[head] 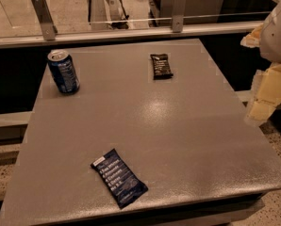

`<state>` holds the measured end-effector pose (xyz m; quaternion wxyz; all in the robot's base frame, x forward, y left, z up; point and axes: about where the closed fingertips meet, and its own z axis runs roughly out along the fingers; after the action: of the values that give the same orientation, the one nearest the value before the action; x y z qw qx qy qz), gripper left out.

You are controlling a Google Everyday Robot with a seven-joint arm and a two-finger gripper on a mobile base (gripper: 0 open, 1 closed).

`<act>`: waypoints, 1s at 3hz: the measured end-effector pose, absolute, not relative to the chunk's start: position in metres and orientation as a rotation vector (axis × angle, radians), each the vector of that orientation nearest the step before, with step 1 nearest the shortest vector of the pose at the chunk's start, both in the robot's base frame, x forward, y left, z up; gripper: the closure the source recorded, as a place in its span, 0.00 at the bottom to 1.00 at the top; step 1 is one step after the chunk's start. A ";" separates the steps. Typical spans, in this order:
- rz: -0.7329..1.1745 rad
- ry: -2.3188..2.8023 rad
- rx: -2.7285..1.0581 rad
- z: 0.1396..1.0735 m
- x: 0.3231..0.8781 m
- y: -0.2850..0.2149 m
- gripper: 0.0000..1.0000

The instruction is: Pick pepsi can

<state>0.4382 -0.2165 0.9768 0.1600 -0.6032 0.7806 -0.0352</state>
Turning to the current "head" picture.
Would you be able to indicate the black snack bar wrapper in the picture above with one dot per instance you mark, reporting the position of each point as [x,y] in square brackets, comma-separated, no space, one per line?
[161,66]

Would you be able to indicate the blue snack bar wrapper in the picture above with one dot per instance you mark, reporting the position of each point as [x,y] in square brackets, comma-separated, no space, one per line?
[124,186]

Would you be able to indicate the metal railing bracket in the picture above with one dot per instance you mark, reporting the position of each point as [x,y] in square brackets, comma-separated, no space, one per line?
[48,29]
[178,15]

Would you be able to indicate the blue pepsi can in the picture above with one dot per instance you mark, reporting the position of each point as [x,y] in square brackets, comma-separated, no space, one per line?
[61,66]

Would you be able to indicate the right metal railing bracket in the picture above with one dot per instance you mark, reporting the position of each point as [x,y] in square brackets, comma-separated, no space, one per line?
[178,15]

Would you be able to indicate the glass railing panel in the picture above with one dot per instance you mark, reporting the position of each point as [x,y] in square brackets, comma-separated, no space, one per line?
[19,18]

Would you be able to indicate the left metal railing bracket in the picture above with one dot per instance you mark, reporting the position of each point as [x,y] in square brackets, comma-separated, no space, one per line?
[48,29]

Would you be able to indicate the metal railing beam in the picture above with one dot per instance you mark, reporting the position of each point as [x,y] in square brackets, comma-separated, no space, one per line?
[156,33]

